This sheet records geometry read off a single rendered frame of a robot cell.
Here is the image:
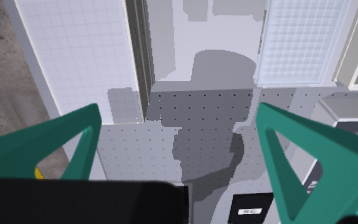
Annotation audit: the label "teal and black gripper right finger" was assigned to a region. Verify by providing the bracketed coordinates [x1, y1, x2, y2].
[256, 102, 358, 224]

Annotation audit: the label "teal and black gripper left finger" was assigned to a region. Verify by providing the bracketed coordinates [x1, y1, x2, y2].
[0, 103, 102, 180]

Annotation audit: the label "black flat nest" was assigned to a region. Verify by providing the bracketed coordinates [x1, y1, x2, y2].
[228, 193, 274, 224]

